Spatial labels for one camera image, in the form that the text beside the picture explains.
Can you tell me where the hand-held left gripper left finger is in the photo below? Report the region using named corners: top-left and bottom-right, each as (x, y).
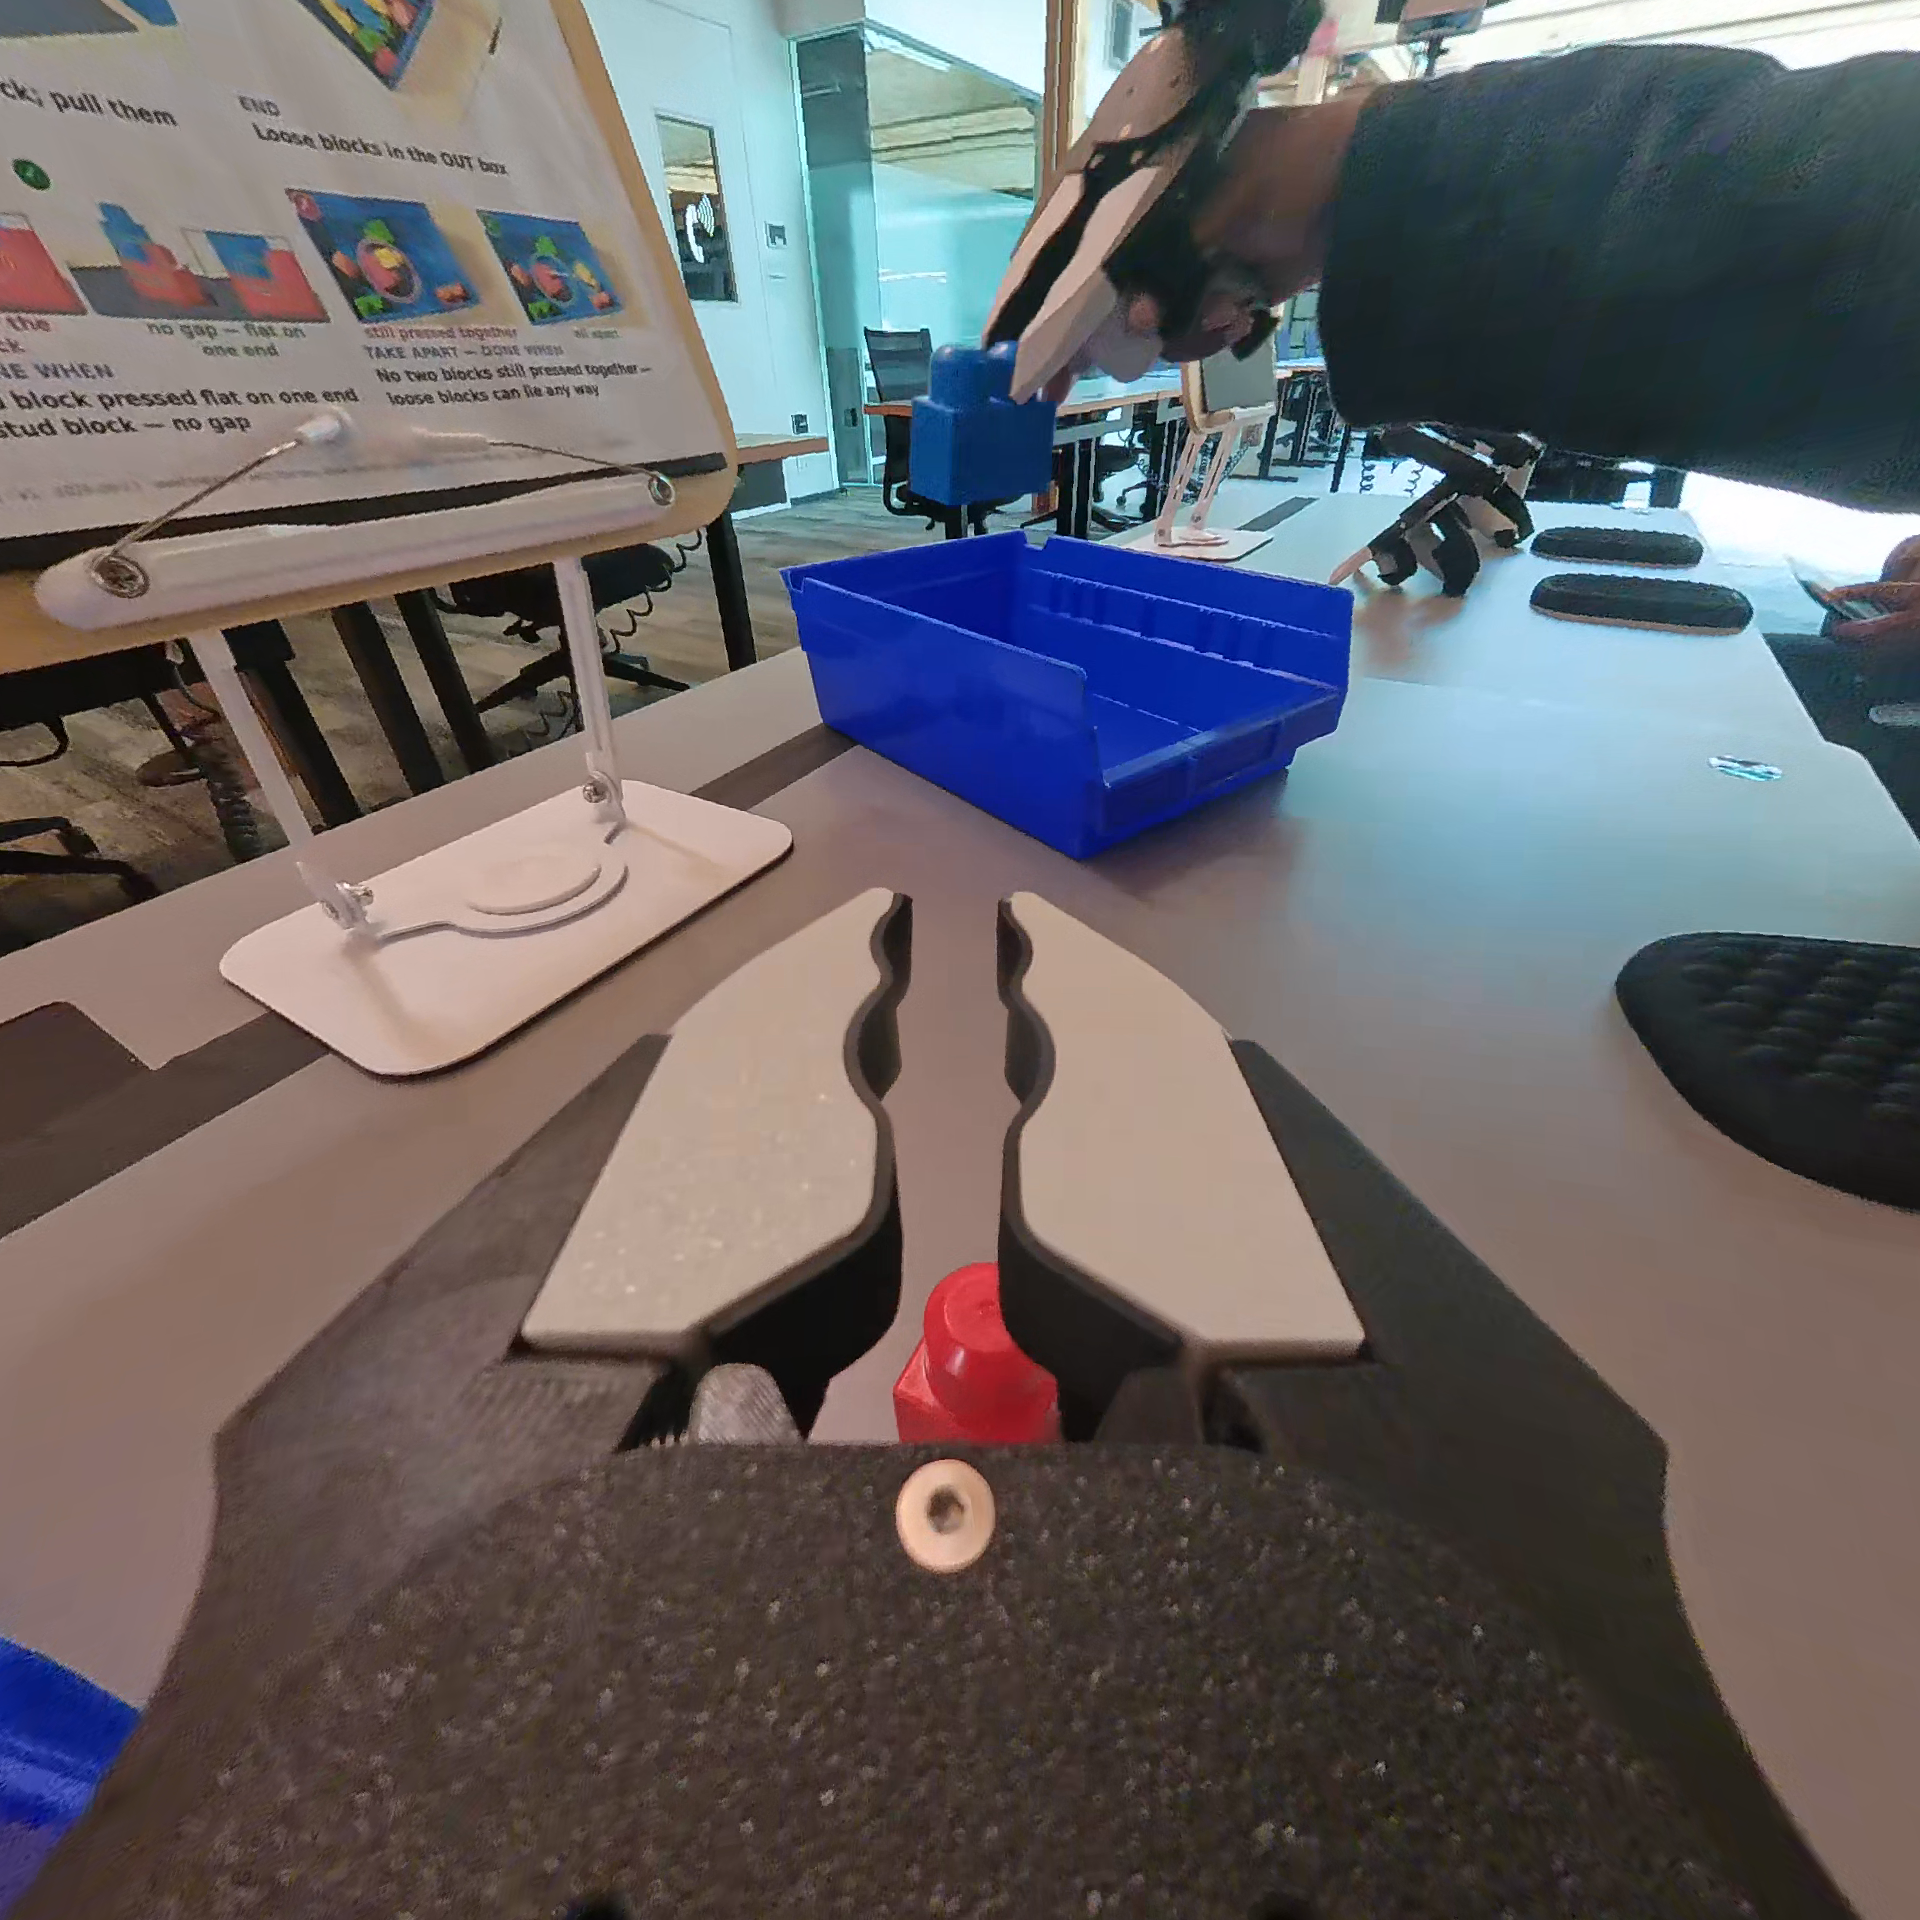
top-left (518, 889), bottom-right (917, 1427)

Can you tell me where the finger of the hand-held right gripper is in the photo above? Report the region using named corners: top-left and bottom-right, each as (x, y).
top-left (1014, 143), bottom-right (1203, 409)
top-left (983, 30), bottom-right (1203, 349)

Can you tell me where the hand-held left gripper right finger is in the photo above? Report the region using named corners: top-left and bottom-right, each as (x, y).
top-left (993, 891), bottom-right (1370, 1427)

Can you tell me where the blue mega block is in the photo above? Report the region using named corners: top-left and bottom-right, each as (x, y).
top-left (907, 343), bottom-right (1060, 504)

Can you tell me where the red mega block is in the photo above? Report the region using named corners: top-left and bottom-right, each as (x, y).
top-left (892, 1265), bottom-right (1064, 1445)

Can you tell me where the blue plastic bin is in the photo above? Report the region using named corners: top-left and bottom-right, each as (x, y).
top-left (780, 530), bottom-right (1356, 864)
top-left (0, 1633), bottom-right (144, 1838)

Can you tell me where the person's right forearm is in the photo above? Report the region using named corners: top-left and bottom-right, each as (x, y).
top-left (1321, 46), bottom-right (1920, 511)

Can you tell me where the person's right hand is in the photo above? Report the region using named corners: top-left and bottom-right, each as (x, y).
top-left (1202, 97), bottom-right (1361, 325)

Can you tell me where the long wooden desk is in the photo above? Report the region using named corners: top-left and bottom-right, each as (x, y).
top-left (861, 374), bottom-right (1188, 535)

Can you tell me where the black office chair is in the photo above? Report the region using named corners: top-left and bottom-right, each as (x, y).
top-left (861, 327), bottom-right (979, 539)
top-left (452, 539), bottom-right (691, 721)

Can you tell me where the wooden top desk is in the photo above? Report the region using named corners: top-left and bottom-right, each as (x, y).
top-left (728, 433), bottom-right (831, 669)

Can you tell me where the black and white tool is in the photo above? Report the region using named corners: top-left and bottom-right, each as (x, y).
top-left (1328, 428), bottom-right (1549, 597)

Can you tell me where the black pad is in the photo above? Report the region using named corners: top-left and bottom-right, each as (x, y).
top-left (1616, 932), bottom-right (1920, 1213)
top-left (1531, 524), bottom-right (1708, 569)
top-left (1531, 573), bottom-right (1753, 638)

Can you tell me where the black desk cable strip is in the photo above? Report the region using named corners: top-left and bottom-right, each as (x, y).
top-left (0, 719), bottom-right (865, 1238)

